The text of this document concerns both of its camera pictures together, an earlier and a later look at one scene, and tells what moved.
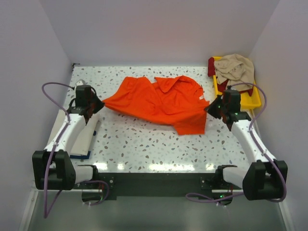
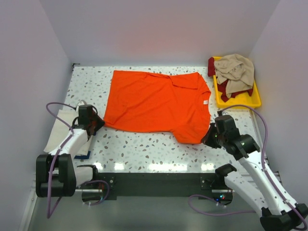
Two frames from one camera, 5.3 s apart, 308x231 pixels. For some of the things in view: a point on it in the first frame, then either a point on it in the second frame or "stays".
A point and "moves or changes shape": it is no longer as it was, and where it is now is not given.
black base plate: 215,186 stays
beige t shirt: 238,70 stays
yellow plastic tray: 247,99 stays
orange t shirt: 179,101 moves or changes shape
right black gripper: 210,109 → 207,141
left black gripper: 100,105 → 100,122
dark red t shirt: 222,85 stays
